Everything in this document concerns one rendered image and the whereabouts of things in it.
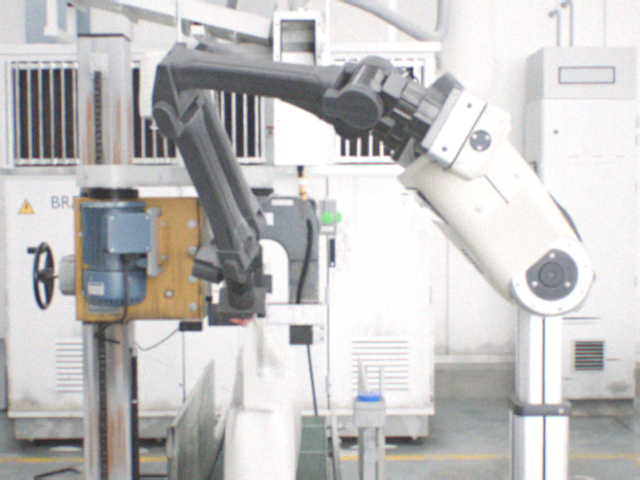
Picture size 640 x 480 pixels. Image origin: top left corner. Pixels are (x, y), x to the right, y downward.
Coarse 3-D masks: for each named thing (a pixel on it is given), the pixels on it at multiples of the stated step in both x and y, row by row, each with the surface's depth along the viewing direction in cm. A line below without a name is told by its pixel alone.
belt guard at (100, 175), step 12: (84, 168) 243; (96, 168) 242; (108, 168) 241; (120, 168) 242; (132, 168) 244; (144, 168) 245; (156, 168) 248; (168, 168) 250; (180, 168) 252; (252, 168) 265; (264, 168) 267; (84, 180) 244; (96, 180) 242; (108, 180) 242; (120, 180) 242; (132, 180) 244; (144, 180) 246; (156, 180) 248; (168, 180) 250; (180, 180) 252; (252, 180) 265; (264, 180) 267
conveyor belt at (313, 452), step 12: (312, 420) 438; (324, 420) 438; (312, 432) 417; (324, 432) 417; (312, 444) 397; (324, 444) 397; (300, 456) 380; (312, 456) 380; (324, 456) 380; (216, 468) 364; (300, 468) 364; (312, 468) 364; (324, 468) 364
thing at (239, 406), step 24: (264, 384) 271; (240, 408) 249; (264, 408) 246; (288, 408) 267; (240, 432) 252; (264, 432) 253; (288, 432) 259; (240, 456) 252; (264, 456) 252; (288, 456) 255
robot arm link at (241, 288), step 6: (246, 270) 215; (222, 276) 218; (246, 276) 215; (252, 276) 217; (228, 282) 216; (234, 282) 215; (240, 282) 215; (246, 282) 215; (252, 282) 218; (228, 288) 218; (234, 288) 216; (240, 288) 216; (246, 288) 217; (240, 294) 218
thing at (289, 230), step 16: (272, 208) 264; (288, 208) 264; (304, 208) 264; (288, 224) 264; (304, 224) 264; (272, 240) 264; (288, 240) 264; (304, 240) 264; (288, 256) 264; (304, 256) 264; (288, 272) 265; (288, 288) 265; (304, 288) 265
